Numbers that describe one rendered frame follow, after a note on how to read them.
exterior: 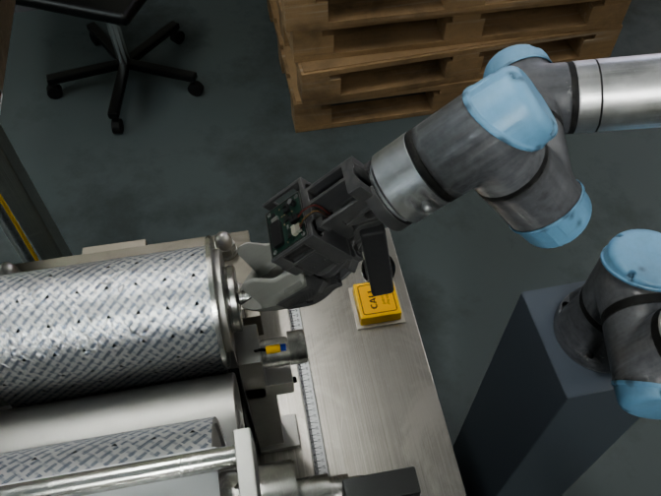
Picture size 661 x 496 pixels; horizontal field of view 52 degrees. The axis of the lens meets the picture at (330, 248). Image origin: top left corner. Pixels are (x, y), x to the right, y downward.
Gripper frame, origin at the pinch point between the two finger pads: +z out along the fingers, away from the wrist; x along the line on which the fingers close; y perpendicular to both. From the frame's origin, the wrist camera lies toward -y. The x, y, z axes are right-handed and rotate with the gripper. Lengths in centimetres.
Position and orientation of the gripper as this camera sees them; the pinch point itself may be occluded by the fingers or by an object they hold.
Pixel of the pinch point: (256, 295)
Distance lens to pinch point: 73.6
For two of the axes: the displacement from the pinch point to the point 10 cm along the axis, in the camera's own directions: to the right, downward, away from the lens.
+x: 1.8, 8.0, -5.7
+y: -6.3, -3.5, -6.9
